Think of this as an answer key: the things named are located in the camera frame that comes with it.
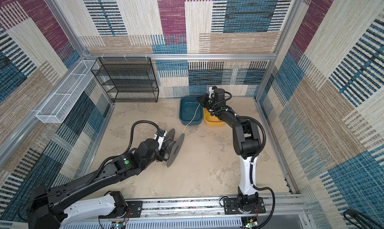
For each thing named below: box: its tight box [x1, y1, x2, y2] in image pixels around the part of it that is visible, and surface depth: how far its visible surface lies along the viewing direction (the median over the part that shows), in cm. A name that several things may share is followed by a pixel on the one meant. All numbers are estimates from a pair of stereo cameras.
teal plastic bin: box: [179, 95, 204, 126], surface depth 114 cm
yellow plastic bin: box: [203, 107, 226, 127], surface depth 104 cm
